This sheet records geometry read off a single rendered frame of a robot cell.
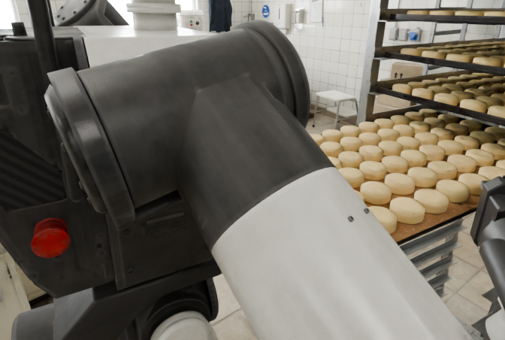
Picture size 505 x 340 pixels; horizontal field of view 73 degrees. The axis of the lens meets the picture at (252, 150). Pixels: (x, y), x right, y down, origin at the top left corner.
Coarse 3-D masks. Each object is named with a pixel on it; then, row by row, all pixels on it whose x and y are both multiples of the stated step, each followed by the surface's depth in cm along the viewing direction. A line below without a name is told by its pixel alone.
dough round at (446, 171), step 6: (432, 162) 66; (438, 162) 66; (444, 162) 66; (432, 168) 64; (438, 168) 64; (444, 168) 64; (450, 168) 64; (456, 168) 64; (438, 174) 64; (444, 174) 63; (450, 174) 63
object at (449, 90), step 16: (432, 80) 95; (448, 80) 95; (464, 80) 97; (480, 80) 95; (496, 80) 95; (432, 96) 83; (448, 96) 78; (464, 96) 79; (480, 96) 78; (496, 96) 78; (496, 112) 68
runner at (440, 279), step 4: (444, 272) 152; (436, 276) 149; (440, 276) 151; (444, 276) 153; (448, 276) 153; (428, 280) 147; (432, 280) 149; (436, 280) 151; (440, 280) 151; (444, 280) 151; (448, 280) 151; (432, 284) 148; (436, 284) 148; (440, 284) 148
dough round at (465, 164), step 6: (450, 156) 69; (456, 156) 68; (462, 156) 68; (468, 156) 68; (450, 162) 67; (456, 162) 66; (462, 162) 66; (468, 162) 66; (474, 162) 66; (462, 168) 66; (468, 168) 66; (474, 168) 66
